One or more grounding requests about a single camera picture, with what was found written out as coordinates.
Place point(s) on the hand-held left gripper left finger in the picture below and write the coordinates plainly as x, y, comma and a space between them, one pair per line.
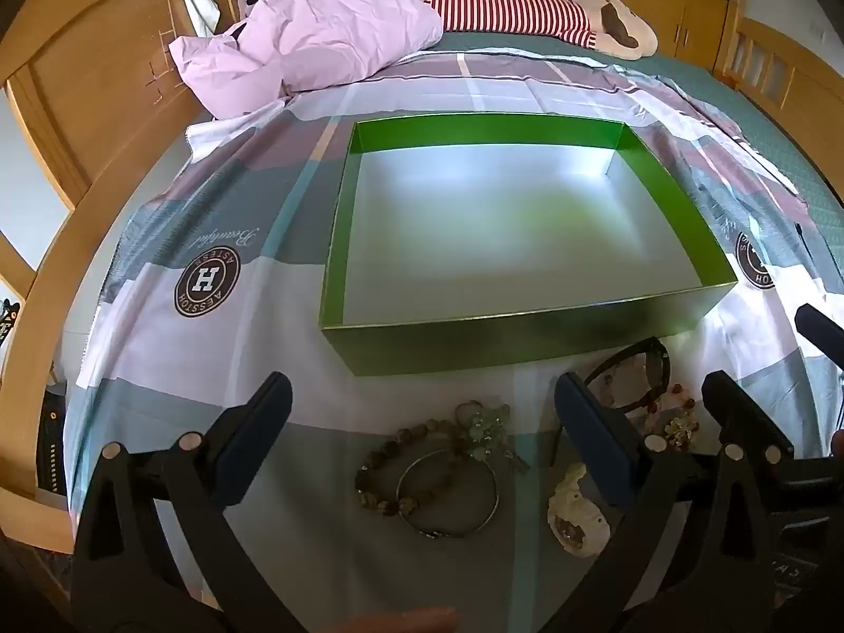
250, 438

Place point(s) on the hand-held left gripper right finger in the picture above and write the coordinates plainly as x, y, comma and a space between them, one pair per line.
593, 438

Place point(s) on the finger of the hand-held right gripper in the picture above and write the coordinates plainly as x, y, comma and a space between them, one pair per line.
738, 409
821, 333

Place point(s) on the white shell ornament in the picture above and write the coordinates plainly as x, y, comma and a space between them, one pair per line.
573, 494

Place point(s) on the green stone pendant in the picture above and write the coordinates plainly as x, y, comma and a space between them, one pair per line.
484, 432

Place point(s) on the green cardboard box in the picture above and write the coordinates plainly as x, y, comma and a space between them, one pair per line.
494, 224

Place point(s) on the person's right hand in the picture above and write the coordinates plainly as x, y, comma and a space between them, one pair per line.
839, 443

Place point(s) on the person's left hand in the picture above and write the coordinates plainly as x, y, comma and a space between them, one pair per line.
409, 623

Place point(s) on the printed patchwork bedsheet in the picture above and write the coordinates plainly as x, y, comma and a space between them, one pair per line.
198, 343

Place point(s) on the silver bangle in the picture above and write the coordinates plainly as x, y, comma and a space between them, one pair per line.
491, 508

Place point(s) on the black box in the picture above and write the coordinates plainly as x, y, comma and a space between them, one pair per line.
51, 442

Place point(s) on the teal bed cover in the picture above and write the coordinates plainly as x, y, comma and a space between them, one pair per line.
725, 92

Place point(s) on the wooden bed headboard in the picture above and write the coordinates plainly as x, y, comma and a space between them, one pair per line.
778, 59

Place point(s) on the pink pillow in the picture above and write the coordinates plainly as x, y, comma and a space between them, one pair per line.
316, 33

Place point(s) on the striped plush toy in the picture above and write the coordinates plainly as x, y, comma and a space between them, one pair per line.
514, 10

